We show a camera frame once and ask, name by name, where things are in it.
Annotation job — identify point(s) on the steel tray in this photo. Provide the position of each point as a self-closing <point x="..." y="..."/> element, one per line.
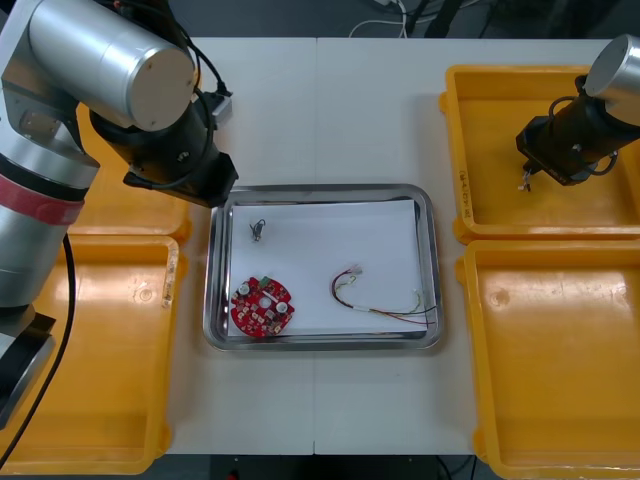
<point x="216" y="320"/>

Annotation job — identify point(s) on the black floor stand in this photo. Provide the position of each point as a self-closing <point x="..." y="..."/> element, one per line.
<point x="442" y="17"/>

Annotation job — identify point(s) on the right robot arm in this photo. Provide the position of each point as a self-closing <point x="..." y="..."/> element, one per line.
<point x="615" y="70"/>

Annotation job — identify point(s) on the round red circuit board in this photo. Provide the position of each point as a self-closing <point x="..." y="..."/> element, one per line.
<point x="260" y="307"/>

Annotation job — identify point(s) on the yellow-orange plastic bin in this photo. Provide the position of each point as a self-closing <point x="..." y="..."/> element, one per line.
<point x="500" y="200"/>
<point x="550" y="390"/>
<point x="150" y="220"/>
<point x="115" y="410"/>

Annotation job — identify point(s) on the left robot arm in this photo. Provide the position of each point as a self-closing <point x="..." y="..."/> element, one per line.
<point x="100" y="65"/>

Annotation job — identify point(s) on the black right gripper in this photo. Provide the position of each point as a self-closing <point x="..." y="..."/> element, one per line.
<point x="547" y="150"/>

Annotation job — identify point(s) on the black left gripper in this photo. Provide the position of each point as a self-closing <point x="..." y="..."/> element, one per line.
<point x="220" y="180"/>

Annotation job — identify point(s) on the white paper sheet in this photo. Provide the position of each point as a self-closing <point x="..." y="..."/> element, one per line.
<point x="320" y="235"/>

